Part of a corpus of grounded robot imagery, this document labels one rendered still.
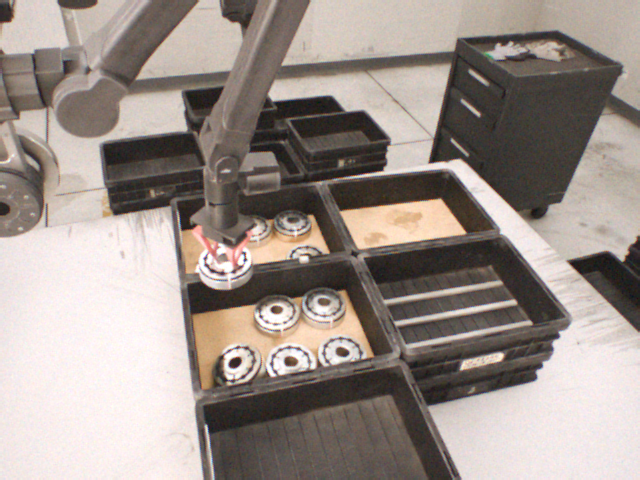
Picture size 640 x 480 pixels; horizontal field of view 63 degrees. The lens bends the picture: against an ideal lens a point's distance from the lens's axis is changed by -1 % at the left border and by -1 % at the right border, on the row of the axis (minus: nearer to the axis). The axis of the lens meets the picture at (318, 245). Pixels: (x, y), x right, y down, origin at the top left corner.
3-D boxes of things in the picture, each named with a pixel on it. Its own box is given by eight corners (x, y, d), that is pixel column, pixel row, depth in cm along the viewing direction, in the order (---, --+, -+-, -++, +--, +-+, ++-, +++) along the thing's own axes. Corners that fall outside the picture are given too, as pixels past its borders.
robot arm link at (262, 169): (203, 123, 85) (215, 158, 80) (271, 116, 89) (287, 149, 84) (205, 177, 94) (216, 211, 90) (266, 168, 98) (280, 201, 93)
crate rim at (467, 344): (401, 364, 103) (404, 356, 102) (353, 261, 124) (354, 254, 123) (572, 328, 113) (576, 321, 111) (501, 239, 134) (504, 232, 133)
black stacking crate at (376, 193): (349, 289, 131) (354, 255, 123) (317, 216, 152) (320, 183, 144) (489, 266, 141) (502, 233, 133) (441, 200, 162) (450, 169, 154)
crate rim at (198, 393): (194, 406, 93) (193, 398, 92) (180, 287, 115) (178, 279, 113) (401, 364, 103) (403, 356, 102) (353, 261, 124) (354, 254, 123)
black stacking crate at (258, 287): (200, 432, 100) (194, 399, 92) (185, 316, 121) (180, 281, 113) (392, 391, 110) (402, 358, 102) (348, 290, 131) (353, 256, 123)
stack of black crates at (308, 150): (302, 235, 248) (307, 152, 218) (282, 198, 268) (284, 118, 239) (378, 220, 260) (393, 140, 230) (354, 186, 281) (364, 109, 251)
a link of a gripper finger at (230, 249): (225, 245, 105) (223, 207, 99) (254, 259, 103) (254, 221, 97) (203, 264, 100) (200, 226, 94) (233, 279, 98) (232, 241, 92)
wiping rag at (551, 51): (540, 64, 237) (542, 56, 235) (511, 45, 252) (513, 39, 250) (588, 59, 246) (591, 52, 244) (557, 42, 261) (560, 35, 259)
